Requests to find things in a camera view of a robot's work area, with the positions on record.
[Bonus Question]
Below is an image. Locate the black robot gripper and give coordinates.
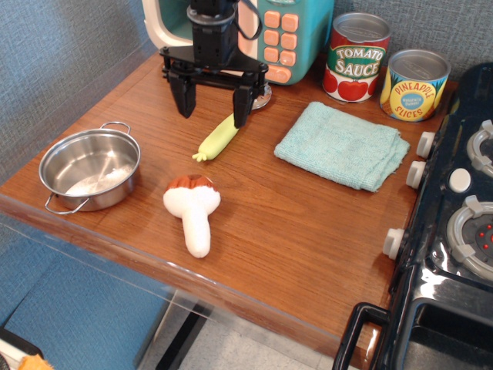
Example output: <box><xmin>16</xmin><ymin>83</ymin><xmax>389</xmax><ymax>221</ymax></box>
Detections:
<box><xmin>159</xmin><ymin>1</ymin><xmax>269</xmax><ymax>129</ymax></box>

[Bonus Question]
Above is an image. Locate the spoon with yellow handle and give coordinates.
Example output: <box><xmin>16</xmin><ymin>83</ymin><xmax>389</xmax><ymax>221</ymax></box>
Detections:
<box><xmin>192</xmin><ymin>83</ymin><xmax>273</xmax><ymax>163</ymax></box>

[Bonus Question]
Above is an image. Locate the toy microwave oven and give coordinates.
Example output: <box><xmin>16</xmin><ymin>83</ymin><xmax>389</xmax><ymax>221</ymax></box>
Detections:
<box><xmin>142</xmin><ymin>0</ymin><xmax>334</xmax><ymax>86</ymax></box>

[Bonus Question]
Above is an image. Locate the plush mushroom toy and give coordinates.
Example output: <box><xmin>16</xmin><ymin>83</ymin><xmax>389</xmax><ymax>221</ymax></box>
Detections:
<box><xmin>163</xmin><ymin>174</ymin><xmax>221</xmax><ymax>258</ymax></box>

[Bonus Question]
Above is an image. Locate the light blue folded cloth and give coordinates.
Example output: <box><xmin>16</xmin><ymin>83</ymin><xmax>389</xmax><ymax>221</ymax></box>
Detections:
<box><xmin>274</xmin><ymin>102</ymin><xmax>410</xmax><ymax>193</ymax></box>

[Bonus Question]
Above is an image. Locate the stainless steel pot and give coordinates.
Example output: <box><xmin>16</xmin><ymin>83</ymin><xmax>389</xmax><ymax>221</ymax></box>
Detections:
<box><xmin>39</xmin><ymin>122</ymin><xmax>142</xmax><ymax>215</ymax></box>

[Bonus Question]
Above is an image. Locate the tomato sauce can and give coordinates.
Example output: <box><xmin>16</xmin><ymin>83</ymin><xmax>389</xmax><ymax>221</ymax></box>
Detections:
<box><xmin>323</xmin><ymin>12</ymin><xmax>391</xmax><ymax>103</ymax></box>

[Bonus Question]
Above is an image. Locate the pineapple slices can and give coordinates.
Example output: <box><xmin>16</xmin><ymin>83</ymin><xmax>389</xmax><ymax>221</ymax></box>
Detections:
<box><xmin>380</xmin><ymin>49</ymin><xmax>451</xmax><ymax>123</ymax></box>

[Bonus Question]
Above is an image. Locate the grey stove knob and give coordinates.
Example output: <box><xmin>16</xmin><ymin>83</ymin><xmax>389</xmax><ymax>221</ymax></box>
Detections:
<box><xmin>383</xmin><ymin>228</ymin><xmax>404</xmax><ymax>260</ymax></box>
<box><xmin>406</xmin><ymin>161</ymin><xmax>426</xmax><ymax>190</ymax></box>
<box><xmin>416</xmin><ymin>131</ymin><xmax>435</xmax><ymax>159</ymax></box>

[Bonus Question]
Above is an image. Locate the black toy stove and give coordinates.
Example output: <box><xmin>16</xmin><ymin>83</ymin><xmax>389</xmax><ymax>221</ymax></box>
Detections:
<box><xmin>333</xmin><ymin>62</ymin><xmax>492</xmax><ymax>369</ymax></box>

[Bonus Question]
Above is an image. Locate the orange plush object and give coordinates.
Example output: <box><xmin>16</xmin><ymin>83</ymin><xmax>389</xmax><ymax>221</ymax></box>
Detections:
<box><xmin>1</xmin><ymin>354</ymin><xmax>54</xmax><ymax>370</ymax></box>

